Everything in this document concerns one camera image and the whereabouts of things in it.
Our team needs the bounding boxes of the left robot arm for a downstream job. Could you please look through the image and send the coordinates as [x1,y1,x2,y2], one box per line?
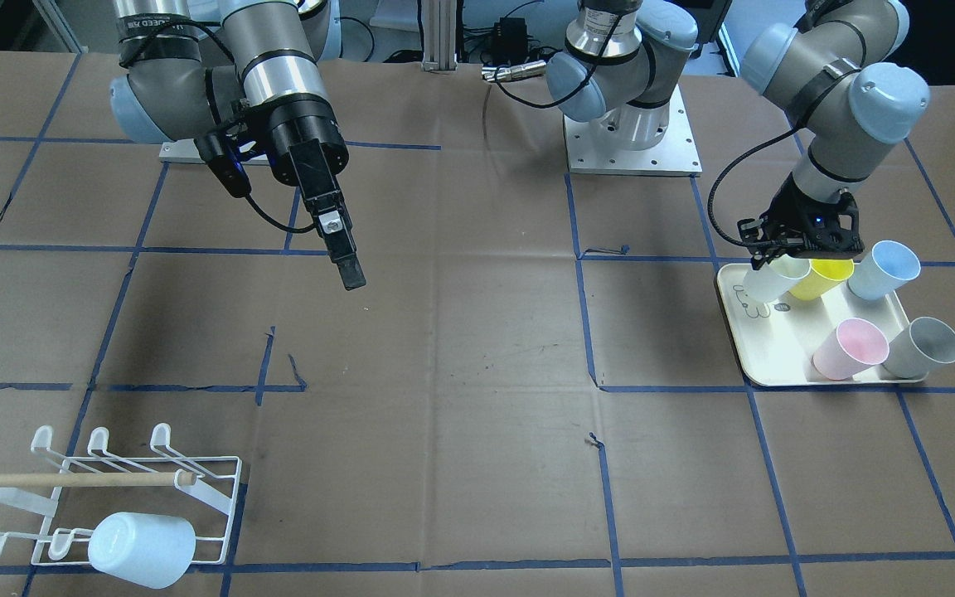
[545,1,931,269]

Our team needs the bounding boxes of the light blue plastic cup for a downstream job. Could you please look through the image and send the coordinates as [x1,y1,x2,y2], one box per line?
[87,512,196,590]

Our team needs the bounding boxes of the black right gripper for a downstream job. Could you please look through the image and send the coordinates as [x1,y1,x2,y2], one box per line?
[197,95,366,290]

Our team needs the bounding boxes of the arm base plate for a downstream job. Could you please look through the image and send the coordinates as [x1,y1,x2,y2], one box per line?
[158,137,279,165]
[562,86,704,177]

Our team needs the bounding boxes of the cream plastic tray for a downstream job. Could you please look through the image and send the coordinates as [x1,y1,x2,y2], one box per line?
[715,264,910,386]

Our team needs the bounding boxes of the grey plastic cup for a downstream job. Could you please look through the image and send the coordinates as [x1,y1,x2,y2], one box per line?
[882,317,955,379]

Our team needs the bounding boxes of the pink plastic cup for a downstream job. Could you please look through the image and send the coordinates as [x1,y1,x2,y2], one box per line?
[812,318,890,381]

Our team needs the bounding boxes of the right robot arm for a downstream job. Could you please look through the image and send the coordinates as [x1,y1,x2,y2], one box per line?
[110,1,366,289]

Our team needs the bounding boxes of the cream white plastic cup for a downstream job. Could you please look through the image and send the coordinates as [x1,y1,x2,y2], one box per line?
[743,255,812,303]

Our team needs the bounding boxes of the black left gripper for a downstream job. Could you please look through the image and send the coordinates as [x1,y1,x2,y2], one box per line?
[738,175,865,267]

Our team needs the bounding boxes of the white wire cup rack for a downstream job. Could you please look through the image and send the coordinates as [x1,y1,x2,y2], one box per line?
[0,423,243,567]

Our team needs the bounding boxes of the yellow plastic cup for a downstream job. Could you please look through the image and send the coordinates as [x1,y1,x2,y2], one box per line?
[788,260,856,301]

